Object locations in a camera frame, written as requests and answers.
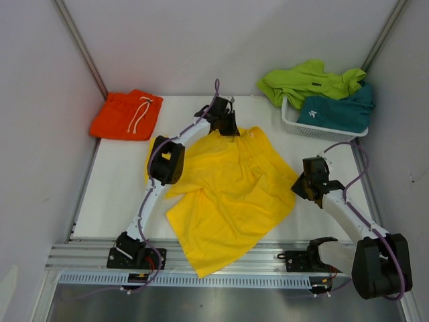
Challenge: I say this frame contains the white plastic laundry basket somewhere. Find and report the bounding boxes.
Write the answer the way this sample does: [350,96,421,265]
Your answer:
[281,97,369,142]

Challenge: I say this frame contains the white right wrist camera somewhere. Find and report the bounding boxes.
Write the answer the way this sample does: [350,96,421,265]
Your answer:
[318,152,332,166]

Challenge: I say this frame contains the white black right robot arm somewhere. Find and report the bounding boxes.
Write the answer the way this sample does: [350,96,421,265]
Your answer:
[291,156,412,301]

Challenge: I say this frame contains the left aluminium frame post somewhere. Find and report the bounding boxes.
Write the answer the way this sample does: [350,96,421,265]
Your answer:
[51,0,108,100]

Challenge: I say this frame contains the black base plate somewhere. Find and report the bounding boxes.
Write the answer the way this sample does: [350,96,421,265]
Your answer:
[283,250,334,273]
[107,248,167,270]

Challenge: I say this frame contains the aluminium frame post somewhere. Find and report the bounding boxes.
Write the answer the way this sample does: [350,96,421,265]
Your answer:
[361,0,411,73]
[51,0,108,100]

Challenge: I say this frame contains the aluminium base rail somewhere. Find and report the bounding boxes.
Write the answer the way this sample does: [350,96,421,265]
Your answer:
[44,238,308,276]

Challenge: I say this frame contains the lime green shorts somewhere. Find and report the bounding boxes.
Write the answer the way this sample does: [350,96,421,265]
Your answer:
[257,59,367,111]

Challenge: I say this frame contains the right aluminium frame post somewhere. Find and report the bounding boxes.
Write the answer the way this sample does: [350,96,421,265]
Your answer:
[361,0,411,73]

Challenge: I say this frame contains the white slotted cable duct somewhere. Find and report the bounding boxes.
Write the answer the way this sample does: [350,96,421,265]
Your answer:
[58,274,312,288]

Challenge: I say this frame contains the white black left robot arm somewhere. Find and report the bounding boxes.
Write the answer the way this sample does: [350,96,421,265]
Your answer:
[113,95,239,268]

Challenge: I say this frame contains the teal shorts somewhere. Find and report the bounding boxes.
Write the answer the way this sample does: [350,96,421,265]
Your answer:
[297,83,375,133]

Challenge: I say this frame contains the yellow shorts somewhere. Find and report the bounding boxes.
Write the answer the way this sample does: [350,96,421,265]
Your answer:
[155,126,298,278]

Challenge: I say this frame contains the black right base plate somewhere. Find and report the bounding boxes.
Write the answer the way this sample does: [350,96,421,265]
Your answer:
[283,250,334,273]

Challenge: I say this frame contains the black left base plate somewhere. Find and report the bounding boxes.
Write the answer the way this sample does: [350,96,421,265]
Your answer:
[107,248,167,270]

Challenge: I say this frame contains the orange shorts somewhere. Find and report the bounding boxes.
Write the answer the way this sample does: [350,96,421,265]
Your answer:
[89,89,164,141]

